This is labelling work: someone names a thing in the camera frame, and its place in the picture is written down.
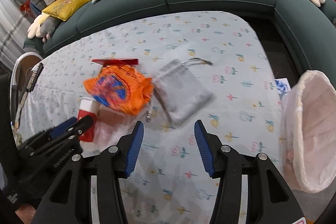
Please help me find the white paper towel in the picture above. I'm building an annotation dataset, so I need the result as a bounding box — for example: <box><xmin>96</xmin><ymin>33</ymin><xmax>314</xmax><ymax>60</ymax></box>
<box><xmin>80</xmin><ymin>106</ymin><xmax>138</xmax><ymax>157</ymax></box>

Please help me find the white red paper cup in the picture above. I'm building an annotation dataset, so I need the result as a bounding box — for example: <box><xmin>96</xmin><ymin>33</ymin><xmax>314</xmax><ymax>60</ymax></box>
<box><xmin>77</xmin><ymin>98</ymin><xmax>100</xmax><ymax>142</ymax></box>

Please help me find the orange plastic snack wrapper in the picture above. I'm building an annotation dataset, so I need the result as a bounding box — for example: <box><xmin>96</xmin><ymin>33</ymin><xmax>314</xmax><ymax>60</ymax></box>
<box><xmin>83</xmin><ymin>65</ymin><xmax>154</xmax><ymax>115</ymax></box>

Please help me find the grey drawstring pouch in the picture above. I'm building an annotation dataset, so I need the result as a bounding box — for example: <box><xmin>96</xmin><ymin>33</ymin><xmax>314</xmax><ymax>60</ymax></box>
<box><xmin>153</xmin><ymin>57</ymin><xmax>214</xmax><ymax>127</ymax></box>

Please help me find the blue wrapper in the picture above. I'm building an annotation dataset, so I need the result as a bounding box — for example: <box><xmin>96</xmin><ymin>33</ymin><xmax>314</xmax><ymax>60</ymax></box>
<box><xmin>275</xmin><ymin>78</ymin><xmax>291</xmax><ymax>98</ymax></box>

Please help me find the white lined trash bin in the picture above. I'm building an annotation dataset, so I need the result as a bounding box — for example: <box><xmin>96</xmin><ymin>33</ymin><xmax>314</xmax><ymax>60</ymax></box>
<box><xmin>281</xmin><ymin>71</ymin><xmax>335</xmax><ymax>194</ymax></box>

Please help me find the red gold cigarette box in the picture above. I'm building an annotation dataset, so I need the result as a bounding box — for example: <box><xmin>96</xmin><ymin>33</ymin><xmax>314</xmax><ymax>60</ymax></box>
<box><xmin>92</xmin><ymin>58</ymin><xmax>139</xmax><ymax>67</ymax></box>

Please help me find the black remote control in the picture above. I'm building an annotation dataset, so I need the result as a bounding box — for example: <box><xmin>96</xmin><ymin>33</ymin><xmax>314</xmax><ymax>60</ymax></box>
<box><xmin>26</xmin><ymin>63</ymin><xmax>44</xmax><ymax>92</ymax></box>

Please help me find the grey white plush toy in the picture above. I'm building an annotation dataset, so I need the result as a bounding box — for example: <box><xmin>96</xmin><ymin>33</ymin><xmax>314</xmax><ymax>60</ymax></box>
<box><xmin>27</xmin><ymin>13</ymin><xmax>62</xmax><ymax>43</ymax></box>

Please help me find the yellow cushion left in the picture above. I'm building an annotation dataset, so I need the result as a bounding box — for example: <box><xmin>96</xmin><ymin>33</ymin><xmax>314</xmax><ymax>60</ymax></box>
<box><xmin>42</xmin><ymin>0</ymin><xmax>92</xmax><ymax>22</ymax></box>

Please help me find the dark green sectional sofa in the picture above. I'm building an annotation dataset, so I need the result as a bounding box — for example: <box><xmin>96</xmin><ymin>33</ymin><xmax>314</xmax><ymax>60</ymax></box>
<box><xmin>24</xmin><ymin>0</ymin><xmax>335</xmax><ymax>82</ymax></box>

